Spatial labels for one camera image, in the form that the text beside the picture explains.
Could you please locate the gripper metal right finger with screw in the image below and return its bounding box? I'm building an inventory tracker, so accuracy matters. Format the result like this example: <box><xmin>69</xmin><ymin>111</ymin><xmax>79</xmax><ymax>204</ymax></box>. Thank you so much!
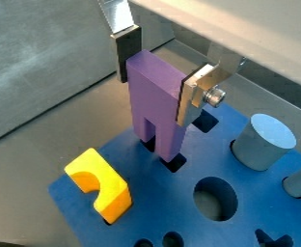
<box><xmin>176</xmin><ymin>42</ymin><xmax>245</xmax><ymax>126</ymax></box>

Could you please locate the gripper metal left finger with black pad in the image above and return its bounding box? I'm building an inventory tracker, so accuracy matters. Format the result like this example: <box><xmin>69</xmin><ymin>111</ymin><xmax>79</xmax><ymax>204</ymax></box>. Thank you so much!
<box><xmin>97</xmin><ymin>0</ymin><xmax>141</xmax><ymax>83</ymax></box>

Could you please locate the purple double-square block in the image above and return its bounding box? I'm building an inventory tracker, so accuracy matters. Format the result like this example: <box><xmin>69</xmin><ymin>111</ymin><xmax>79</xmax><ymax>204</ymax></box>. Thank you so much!
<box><xmin>126</xmin><ymin>50</ymin><xmax>186</xmax><ymax>162</ymax></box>

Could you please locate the blue shape-sorter board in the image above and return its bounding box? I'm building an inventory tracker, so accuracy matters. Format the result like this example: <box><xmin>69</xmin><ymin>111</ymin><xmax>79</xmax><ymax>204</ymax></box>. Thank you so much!
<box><xmin>49</xmin><ymin>105</ymin><xmax>301</xmax><ymax>247</ymax></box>

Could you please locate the light blue cylinder peg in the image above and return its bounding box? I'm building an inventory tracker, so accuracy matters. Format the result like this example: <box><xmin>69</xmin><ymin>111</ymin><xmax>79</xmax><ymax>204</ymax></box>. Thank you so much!
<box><xmin>230</xmin><ymin>114</ymin><xmax>297</xmax><ymax>171</ymax></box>

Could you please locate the yellow arch block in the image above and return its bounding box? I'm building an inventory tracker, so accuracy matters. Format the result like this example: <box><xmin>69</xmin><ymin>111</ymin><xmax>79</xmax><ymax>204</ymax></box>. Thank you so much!
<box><xmin>63</xmin><ymin>149</ymin><xmax>132</xmax><ymax>224</ymax></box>

